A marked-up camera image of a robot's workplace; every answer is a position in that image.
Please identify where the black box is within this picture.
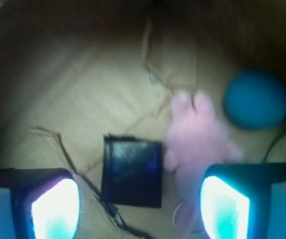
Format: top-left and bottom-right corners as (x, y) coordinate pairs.
(100, 135), (163, 209)

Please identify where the brown paper bin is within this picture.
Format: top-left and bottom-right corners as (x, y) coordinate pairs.
(0, 0), (286, 239)

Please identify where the pink plush bunny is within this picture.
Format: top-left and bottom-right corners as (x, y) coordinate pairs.
(164, 91), (244, 239)

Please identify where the blue ball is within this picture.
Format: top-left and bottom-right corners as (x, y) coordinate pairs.
(224, 71), (286, 129)

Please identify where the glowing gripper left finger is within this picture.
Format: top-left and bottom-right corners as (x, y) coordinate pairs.
(0, 168), (81, 239)

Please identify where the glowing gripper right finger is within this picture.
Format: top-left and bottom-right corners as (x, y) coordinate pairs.
(200, 163), (286, 239)

